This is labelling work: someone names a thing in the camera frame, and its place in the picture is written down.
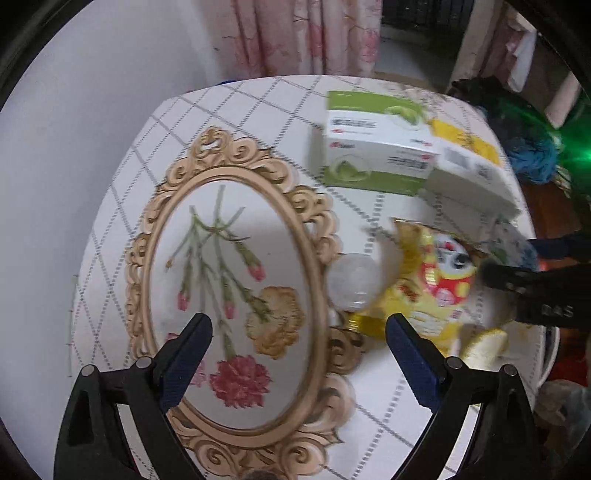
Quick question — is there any blue white milk carton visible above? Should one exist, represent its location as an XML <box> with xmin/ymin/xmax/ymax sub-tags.
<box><xmin>479</xmin><ymin>214</ymin><xmax>540</xmax><ymax>272</ymax></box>

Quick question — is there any yellow snack bag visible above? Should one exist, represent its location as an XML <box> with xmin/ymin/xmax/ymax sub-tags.
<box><xmin>348</xmin><ymin>218</ymin><xmax>484</xmax><ymax>355</ymax></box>

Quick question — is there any white barcode carton box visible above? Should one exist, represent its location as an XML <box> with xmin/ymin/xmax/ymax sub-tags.
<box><xmin>425</xmin><ymin>138</ymin><xmax>520</xmax><ymax>219</ymax></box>

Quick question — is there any clear plastic cup lid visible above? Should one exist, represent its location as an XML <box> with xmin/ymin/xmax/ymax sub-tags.
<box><xmin>325</xmin><ymin>253</ymin><xmax>382</xmax><ymax>312</ymax></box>

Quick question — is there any green white medicine box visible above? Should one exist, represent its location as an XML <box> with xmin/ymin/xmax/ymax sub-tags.
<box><xmin>324</xmin><ymin>90</ymin><xmax>439</xmax><ymax>196</ymax></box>

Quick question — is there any blue jacket pile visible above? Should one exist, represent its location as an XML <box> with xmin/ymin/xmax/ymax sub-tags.
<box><xmin>483</xmin><ymin>102</ymin><xmax>558</xmax><ymax>185</ymax></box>

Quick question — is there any hanging clothes rack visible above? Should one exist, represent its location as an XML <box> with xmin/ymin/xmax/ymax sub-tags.
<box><xmin>450</xmin><ymin>1</ymin><xmax>582</xmax><ymax>129</ymax></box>

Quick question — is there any white patterned tablecloth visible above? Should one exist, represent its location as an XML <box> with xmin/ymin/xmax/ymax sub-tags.
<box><xmin>68</xmin><ymin>74</ymin><xmax>562</xmax><ymax>480</ymax></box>

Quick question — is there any pink floral curtain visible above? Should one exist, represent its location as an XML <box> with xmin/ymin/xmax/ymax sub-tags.
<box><xmin>200</xmin><ymin>0</ymin><xmax>383</xmax><ymax>79</ymax></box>

